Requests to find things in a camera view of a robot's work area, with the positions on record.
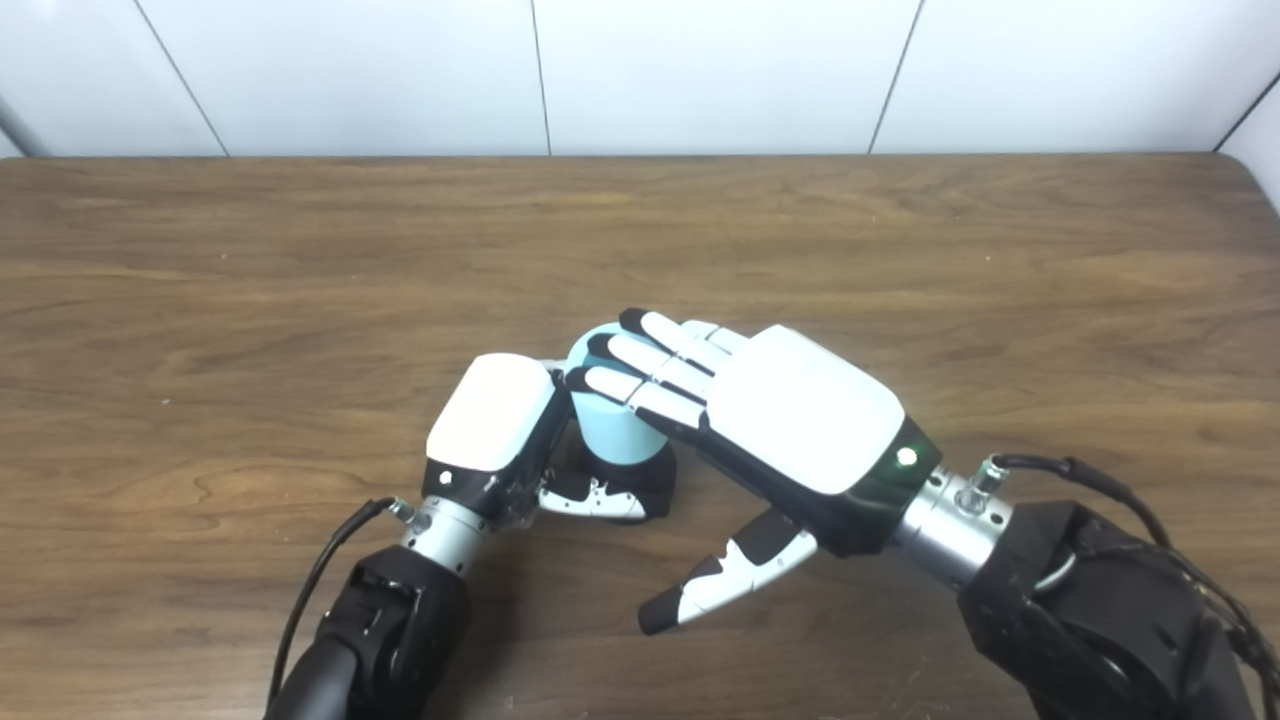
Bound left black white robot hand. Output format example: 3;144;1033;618
420;352;651;531

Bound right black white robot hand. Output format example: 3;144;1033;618
565;308;943;636

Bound light-blue hose piece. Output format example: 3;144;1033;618
565;322;671;466

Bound black cone nozzle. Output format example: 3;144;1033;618
575;440;679;523

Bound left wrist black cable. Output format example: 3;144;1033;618
265;497;416;706

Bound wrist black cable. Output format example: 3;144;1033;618
265;497;416;706
955;453;1280;701

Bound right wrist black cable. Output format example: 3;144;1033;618
955;453;1280;701

